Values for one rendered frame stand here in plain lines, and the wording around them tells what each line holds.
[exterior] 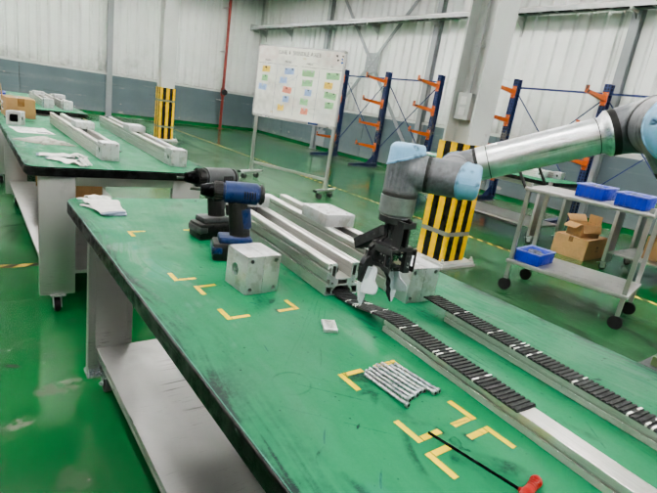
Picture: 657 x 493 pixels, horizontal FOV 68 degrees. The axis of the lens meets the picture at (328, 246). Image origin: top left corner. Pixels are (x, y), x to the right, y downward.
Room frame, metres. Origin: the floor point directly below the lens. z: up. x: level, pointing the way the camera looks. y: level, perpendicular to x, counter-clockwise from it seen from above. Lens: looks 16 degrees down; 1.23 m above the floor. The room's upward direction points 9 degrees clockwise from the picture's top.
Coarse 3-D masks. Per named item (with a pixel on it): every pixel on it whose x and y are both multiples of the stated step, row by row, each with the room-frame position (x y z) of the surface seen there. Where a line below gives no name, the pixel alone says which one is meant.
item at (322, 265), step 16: (256, 224) 1.49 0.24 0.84; (272, 224) 1.43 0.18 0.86; (288, 224) 1.46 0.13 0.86; (256, 240) 1.47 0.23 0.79; (272, 240) 1.39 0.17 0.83; (288, 240) 1.30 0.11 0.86; (304, 240) 1.37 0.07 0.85; (320, 240) 1.33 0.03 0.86; (288, 256) 1.30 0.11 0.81; (304, 256) 1.23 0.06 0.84; (320, 256) 1.18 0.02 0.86; (336, 256) 1.23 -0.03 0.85; (304, 272) 1.22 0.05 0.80; (320, 272) 1.15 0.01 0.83; (336, 272) 1.14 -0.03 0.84; (352, 272) 1.17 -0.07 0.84; (320, 288) 1.15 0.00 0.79; (352, 288) 1.19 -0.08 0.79
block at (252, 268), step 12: (228, 252) 1.12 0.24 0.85; (240, 252) 1.08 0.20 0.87; (252, 252) 1.09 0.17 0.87; (264, 252) 1.10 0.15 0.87; (276, 252) 1.12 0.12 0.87; (228, 264) 1.12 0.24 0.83; (240, 264) 1.08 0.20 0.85; (252, 264) 1.06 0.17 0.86; (264, 264) 1.08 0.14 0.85; (276, 264) 1.10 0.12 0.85; (228, 276) 1.12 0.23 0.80; (240, 276) 1.07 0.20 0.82; (252, 276) 1.06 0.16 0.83; (264, 276) 1.08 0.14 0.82; (276, 276) 1.11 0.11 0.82; (240, 288) 1.07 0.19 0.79; (252, 288) 1.06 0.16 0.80; (264, 288) 1.09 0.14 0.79; (276, 288) 1.11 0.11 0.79
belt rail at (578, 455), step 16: (384, 320) 0.98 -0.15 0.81; (400, 336) 0.94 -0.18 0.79; (416, 352) 0.89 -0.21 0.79; (448, 368) 0.82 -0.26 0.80; (464, 384) 0.78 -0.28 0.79; (480, 400) 0.75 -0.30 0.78; (496, 400) 0.72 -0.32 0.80; (512, 416) 0.70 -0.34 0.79; (528, 416) 0.68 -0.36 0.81; (544, 416) 0.69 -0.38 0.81; (528, 432) 0.67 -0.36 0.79; (544, 432) 0.65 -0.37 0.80; (560, 432) 0.65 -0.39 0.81; (544, 448) 0.64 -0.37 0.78; (560, 448) 0.62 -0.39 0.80; (576, 448) 0.62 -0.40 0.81; (592, 448) 0.62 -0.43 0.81; (576, 464) 0.60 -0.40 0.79; (592, 464) 0.59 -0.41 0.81; (608, 464) 0.59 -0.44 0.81; (592, 480) 0.58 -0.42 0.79; (608, 480) 0.57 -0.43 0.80; (624, 480) 0.56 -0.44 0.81; (640, 480) 0.57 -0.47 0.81
